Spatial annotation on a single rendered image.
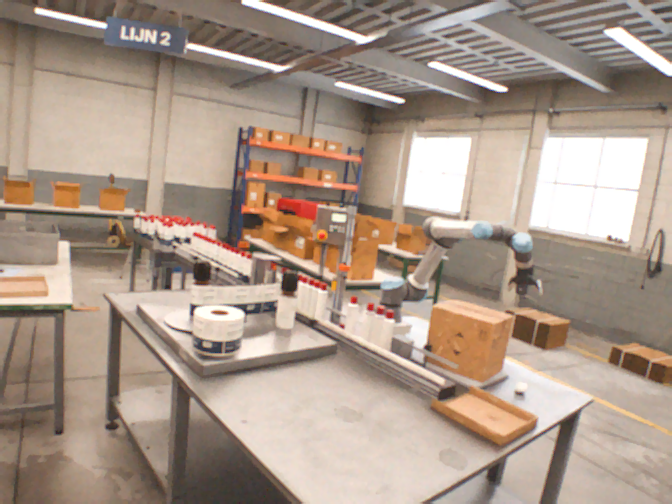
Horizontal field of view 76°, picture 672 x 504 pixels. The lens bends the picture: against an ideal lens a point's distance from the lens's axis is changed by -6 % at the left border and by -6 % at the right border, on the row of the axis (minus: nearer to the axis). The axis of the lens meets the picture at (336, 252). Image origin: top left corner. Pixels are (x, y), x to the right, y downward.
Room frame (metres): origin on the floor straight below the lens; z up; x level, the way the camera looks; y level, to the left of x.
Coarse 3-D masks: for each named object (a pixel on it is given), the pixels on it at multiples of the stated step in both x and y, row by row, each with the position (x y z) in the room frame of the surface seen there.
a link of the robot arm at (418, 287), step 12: (432, 240) 2.29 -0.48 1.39; (444, 240) 2.24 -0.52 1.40; (456, 240) 2.26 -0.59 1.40; (432, 252) 2.30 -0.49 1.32; (444, 252) 2.30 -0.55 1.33; (420, 264) 2.37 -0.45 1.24; (432, 264) 2.32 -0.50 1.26; (420, 276) 2.36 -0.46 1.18; (420, 288) 2.37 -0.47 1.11; (408, 300) 2.40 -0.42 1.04; (420, 300) 2.43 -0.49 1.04
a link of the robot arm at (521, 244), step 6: (516, 234) 1.84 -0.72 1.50; (522, 234) 1.83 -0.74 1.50; (528, 234) 1.83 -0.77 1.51; (510, 240) 1.87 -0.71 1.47; (516, 240) 1.82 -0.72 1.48; (522, 240) 1.81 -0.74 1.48; (528, 240) 1.80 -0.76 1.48; (510, 246) 1.87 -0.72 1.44; (516, 246) 1.82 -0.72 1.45; (522, 246) 1.80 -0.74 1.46; (528, 246) 1.80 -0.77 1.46; (516, 252) 1.84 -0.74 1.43; (522, 252) 1.82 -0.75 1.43; (528, 252) 1.82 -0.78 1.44; (516, 258) 1.86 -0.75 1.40; (522, 258) 1.84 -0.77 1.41; (528, 258) 1.84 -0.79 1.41
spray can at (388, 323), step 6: (390, 312) 1.93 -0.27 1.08; (390, 318) 1.93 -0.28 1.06; (384, 324) 1.93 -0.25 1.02; (390, 324) 1.92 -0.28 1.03; (384, 330) 1.93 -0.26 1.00; (390, 330) 1.92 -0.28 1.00; (384, 336) 1.92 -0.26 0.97; (390, 336) 1.93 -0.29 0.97; (384, 342) 1.92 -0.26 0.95; (390, 342) 1.93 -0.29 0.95; (384, 348) 1.92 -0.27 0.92; (378, 354) 1.94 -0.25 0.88
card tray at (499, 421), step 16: (432, 400) 1.58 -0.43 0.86; (448, 400) 1.65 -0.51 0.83; (464, 400) 1.67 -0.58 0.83; (480, 400) 1.69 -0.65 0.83; (496, 400) 1.66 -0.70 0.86; (448, 416) 1.52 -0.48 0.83; (464, 416) 1.47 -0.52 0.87; (480, 416) 1.55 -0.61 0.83; (496, 416) 1.56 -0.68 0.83; (512, 416) 1.58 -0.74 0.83; (528, 416) 1.55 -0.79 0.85; (480, 432) 1.42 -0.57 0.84; (496, 432) 1.38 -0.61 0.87; (512, 432) 1.40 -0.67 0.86
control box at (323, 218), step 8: (320, 208) 2.38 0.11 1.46; (328, 208) 2.39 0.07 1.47; (336, 208) 2.40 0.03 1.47; (344, 208) 2.49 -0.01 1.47; (320, 216) 2.38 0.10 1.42; (328, 216) 2.39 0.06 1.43; (320, 224) 2.38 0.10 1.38; (328, 224) 2.39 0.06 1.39; (336, 224) 2.39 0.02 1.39; (344, 224) 2.40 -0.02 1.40; (328, 232) 2.39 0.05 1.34; (320, 240) 2.38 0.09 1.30; (328, 240) 2.39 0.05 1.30; (336, 240) 2.39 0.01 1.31; (344, 240) 2.40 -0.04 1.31
